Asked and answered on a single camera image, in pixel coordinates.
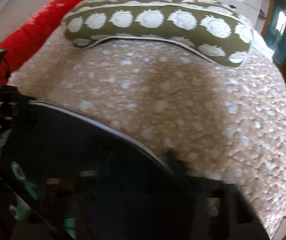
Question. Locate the navy striped pants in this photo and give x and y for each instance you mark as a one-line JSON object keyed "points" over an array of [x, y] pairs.
{"points": [[66, 176]]}

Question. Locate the beige dotted quilted bedspread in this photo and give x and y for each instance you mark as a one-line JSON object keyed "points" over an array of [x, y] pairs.
{"points": [[227, 123]]}

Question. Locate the olive pillow with white dots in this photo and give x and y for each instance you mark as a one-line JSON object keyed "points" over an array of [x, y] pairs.
{"points": [[208, 28]]}

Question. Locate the long red pillow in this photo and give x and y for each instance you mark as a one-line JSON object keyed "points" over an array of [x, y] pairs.
{"points": [[22, 44]]}

